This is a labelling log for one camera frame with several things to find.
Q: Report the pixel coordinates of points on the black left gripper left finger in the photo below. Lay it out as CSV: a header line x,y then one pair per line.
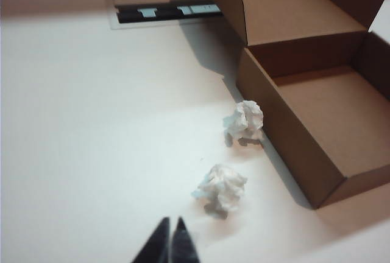
x,y
155,244

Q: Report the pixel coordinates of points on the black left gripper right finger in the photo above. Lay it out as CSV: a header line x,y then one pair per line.
x,y
182,244

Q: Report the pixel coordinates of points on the white paper ball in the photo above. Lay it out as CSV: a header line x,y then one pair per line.
x,y
224,188
248,120

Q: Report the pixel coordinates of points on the brown open cardboard box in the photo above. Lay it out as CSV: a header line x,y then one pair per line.
x,y
320,98

